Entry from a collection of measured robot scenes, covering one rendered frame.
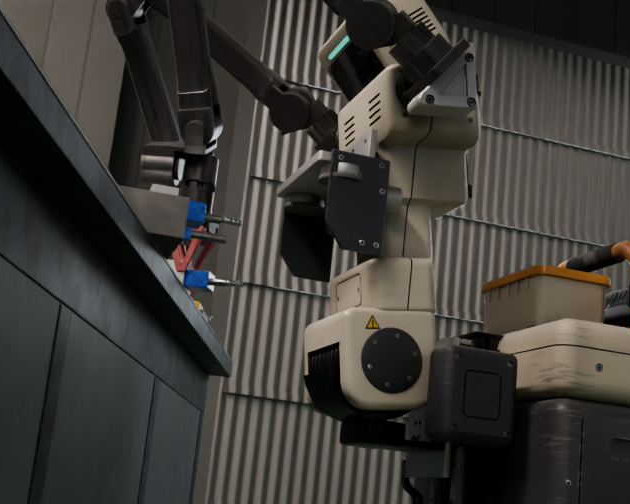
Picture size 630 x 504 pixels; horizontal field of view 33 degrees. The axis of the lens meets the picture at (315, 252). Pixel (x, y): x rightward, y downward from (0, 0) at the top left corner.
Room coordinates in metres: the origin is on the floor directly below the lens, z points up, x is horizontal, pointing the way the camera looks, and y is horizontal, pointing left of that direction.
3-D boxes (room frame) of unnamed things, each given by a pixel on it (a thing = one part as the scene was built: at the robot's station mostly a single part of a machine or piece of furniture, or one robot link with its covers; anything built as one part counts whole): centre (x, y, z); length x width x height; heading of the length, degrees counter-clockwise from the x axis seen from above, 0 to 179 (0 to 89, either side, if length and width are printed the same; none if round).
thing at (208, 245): (1.73, 0.21, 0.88); 0.07 x 0.07 x 0.09; 80
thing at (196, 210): (1.41, 0.17, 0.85); 0.13 x 0.05 x 0.05; 105
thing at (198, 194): (1.72, 0.21, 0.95); 0.10 x 0.07 x 0.07; 170
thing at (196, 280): (1.71, 0.17, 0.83); 0.13 x 0.05 x 0.05; 80
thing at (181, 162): (1.72, 0.21, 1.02); 0.07 x 0.06 x 0.07; 82
